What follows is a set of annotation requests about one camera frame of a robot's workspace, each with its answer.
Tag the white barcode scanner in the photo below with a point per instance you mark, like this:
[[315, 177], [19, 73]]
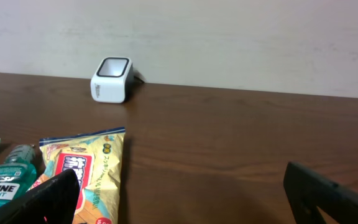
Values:
[[113, 80]]

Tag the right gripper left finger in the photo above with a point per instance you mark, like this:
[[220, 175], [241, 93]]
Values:
[[53, 201]]

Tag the yellow snack bag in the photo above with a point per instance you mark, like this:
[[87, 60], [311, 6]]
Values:
[[96, 160]]

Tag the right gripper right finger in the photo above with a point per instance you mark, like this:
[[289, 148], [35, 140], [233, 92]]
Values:
[[309, 192]]

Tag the teal Listerine mouthwash bottle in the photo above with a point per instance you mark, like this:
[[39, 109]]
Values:
[[17, 173]]

